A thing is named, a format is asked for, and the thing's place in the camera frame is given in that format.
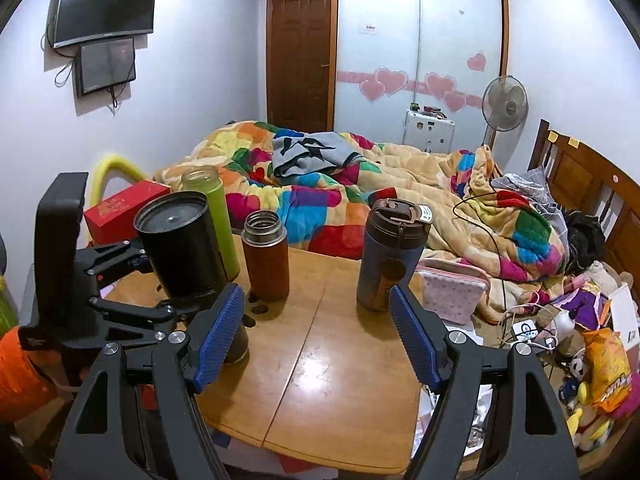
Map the wooden bed headboard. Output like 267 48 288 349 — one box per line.
529 119 640 297

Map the small white cabinet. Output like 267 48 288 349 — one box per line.
401 106 456 154

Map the black tumbler cup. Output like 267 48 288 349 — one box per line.
134 191 244 326

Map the pink dotted pouch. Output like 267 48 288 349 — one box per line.
416 258 490 325

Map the colourful patchwork quilt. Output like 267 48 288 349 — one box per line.
154 122 568 323

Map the orange snack bag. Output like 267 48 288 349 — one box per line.
584 327 631 413

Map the green bottle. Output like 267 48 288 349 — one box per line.
181 167 240 282

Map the white sliding wardrobe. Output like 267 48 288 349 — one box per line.
332 0 504 152

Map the red gift box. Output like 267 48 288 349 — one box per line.
84 180 170 245

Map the brown wooden door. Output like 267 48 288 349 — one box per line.
266 0 331 132

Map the small wall monitor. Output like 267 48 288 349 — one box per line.
74 37 137 98

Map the standing electric fan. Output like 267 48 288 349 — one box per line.
482 75 528 148

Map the blue brown travel mug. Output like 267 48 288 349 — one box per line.
357 198 433 311

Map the black cable on bed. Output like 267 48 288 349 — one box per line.
451 190 511 311

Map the black bag on bed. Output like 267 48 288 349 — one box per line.
564 210 605 274

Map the red thermos bottle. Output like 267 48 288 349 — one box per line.
241 210 290 301

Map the yellow foam tube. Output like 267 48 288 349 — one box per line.
89 154 148 207

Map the wall mounted television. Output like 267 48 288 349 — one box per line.
52 0 155 49

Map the grey black garment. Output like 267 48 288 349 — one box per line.
272 131 361 179

